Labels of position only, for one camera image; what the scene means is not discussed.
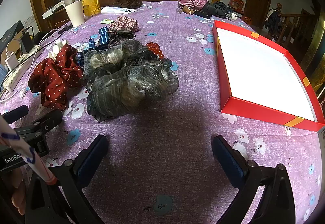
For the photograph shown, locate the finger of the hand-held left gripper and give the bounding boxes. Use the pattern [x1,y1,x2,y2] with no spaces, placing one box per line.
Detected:
[25,110,63,135]
[1,105,29,124]

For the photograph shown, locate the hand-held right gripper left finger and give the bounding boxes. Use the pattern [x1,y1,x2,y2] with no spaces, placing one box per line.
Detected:
[25,135,109,224]

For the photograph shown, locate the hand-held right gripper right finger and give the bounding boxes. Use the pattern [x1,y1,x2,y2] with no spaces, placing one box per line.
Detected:
[211,135,296,224]

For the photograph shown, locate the red cardboard box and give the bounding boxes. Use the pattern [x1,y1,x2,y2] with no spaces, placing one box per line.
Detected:
[212,20,325,132]

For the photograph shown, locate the person's left hand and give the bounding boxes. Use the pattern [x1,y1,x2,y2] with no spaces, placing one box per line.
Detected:
[9,167,27,215]

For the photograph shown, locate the white power strip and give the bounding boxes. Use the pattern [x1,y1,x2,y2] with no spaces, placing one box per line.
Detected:
[1,46,38,92]

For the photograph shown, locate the red polka dot scrunchie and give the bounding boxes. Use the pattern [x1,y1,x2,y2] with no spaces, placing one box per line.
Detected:
[28,44,84,110]

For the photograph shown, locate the white charger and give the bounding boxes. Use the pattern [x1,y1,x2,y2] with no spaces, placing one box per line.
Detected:
[5,52,19,70]

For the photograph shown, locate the purple floral tablecloth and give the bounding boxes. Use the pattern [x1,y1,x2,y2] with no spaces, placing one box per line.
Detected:
[0,1,323,224]

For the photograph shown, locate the black power adapter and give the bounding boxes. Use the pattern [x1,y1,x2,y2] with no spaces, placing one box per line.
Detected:
[22,26,36,54]

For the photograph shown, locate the white scrunchie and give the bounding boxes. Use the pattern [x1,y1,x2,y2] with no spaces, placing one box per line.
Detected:
[48,41,70,59]

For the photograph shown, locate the black box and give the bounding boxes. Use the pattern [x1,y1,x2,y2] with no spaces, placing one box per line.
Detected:
[0,20,24,52]

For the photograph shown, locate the large grey striped scrunchie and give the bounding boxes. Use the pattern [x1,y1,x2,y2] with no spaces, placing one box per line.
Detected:
[86,62,179,123]

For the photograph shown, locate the grey gold scrunchie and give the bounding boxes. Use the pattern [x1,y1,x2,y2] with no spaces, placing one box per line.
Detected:
[84,41,153,80]

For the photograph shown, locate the black scissors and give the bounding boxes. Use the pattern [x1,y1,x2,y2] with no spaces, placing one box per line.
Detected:
[58,24,73,35]

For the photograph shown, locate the blue striped hair bow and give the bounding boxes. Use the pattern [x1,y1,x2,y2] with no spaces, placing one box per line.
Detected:
[88,26,109,50]

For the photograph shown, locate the dark patterned scrunchie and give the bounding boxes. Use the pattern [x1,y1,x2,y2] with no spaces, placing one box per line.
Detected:
[108,33,138,48]

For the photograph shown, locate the flat white box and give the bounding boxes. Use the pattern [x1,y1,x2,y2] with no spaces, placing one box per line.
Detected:
[42,2,66,19]

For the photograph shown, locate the white cup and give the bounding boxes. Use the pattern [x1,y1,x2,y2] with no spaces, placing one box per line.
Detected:
[65,0,85,28]

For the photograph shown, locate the yellow plastic bag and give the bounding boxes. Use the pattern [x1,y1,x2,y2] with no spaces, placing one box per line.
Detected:
[82,0,101,17]

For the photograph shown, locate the red plaid scrunchie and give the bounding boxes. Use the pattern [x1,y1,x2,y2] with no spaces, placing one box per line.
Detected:
[108,16,140,34]

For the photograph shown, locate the white remote control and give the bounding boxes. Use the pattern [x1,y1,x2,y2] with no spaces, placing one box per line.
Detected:
[101,7,138,14]

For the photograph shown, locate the brown wig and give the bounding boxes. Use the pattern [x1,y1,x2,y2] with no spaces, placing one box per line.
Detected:
[113,0,143,8]

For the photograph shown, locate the wooden stair railing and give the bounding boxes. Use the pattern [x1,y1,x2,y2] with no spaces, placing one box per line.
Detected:
[275,3,318,47]

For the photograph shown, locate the black folded umbrella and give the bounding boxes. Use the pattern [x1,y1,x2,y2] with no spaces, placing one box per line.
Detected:
[195,2,229,19]

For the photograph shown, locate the red carton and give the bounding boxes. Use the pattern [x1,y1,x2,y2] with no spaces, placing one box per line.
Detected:
[229,0,247,11]

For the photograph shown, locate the white charger cable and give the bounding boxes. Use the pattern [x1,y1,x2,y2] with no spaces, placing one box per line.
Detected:
[5,39,22,55]

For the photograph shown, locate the long white cable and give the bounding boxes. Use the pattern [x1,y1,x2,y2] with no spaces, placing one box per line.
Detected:
[32,28,59,62]

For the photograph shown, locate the red bead bracelet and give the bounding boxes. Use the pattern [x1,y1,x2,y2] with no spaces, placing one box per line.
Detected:
[145,42,165,59]

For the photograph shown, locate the brown keychain toy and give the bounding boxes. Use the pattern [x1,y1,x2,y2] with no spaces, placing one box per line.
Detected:
[178,6,195,15]

